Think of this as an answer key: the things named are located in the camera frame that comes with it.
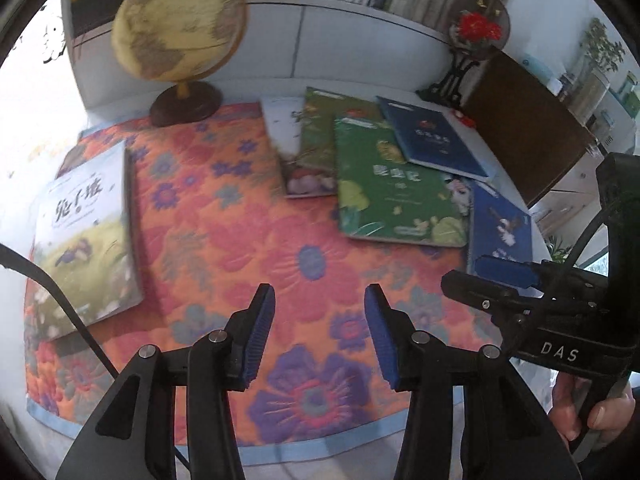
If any yellow desk globe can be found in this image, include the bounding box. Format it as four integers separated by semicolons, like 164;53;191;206
111;0;249;128

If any potted plant in tall vase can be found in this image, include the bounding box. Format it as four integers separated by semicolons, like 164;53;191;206
567;17;626;126

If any dark brown wooden cabinet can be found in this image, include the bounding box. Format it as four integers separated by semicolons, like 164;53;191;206
462;52;601;208

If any small green potted plant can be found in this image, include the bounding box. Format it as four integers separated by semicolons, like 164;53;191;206
545;237;576;263

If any round embroidered fan ornament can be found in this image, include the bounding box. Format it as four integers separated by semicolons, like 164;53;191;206
415;0;513;111

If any tissue box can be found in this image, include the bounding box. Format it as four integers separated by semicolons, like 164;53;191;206
520;55;566;83

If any white flower cover book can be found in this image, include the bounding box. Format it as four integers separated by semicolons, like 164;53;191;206
260;97;307;161

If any green leafy cover book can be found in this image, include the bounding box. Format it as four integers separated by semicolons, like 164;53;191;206
334;116;471;248

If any navy blue book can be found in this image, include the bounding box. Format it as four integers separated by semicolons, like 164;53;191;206
376;96;493;181

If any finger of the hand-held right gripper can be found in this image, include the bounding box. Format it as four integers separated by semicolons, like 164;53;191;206
472;255;546;287
440;270;546;321

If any white book yellow meadow cover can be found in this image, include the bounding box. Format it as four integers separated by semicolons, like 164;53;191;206
27;147;146;343

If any floral woven mat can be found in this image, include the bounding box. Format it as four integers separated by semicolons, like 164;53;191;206
22;102;531;461

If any dark green book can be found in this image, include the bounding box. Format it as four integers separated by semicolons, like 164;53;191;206
285;86;396;198

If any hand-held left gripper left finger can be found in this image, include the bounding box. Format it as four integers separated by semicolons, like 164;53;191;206
55;284;276;480

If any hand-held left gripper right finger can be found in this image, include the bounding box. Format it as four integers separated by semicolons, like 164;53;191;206
364;285;583;480

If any blue bird cover book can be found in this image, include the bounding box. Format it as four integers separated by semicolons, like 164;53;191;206
467;180;535;276

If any green box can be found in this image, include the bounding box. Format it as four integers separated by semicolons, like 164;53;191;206
620;72;640;106

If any white drawer cabinet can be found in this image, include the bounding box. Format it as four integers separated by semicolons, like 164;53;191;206
527;147;616;241

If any white bookshelf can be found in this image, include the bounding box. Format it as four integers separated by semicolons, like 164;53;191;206
60;0;526;111

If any person's right hand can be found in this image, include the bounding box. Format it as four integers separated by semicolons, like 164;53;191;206
547;371;637;442

